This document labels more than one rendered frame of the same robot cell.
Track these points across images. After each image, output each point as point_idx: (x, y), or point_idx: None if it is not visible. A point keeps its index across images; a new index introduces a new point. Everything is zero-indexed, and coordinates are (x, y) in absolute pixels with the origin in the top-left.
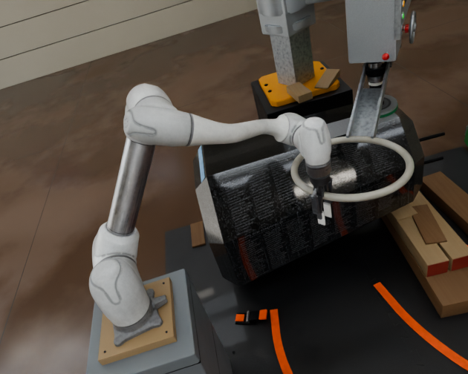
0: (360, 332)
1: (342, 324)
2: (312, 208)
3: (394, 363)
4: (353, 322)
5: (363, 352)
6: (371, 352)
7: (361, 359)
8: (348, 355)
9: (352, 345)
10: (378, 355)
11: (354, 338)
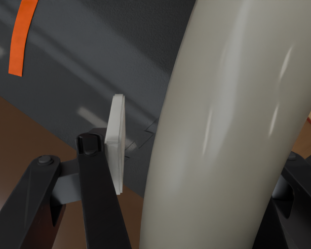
0: (169, 36)
1: (168, 5)
2: (8, 202)
3: (149, 94)
4: (179, 19)
5: (142, 53)
6: (148, 63)
7: (130, 55)
8: (125, 37)
9: (143, 35)
10: (148, 72)
11: (155, 33)
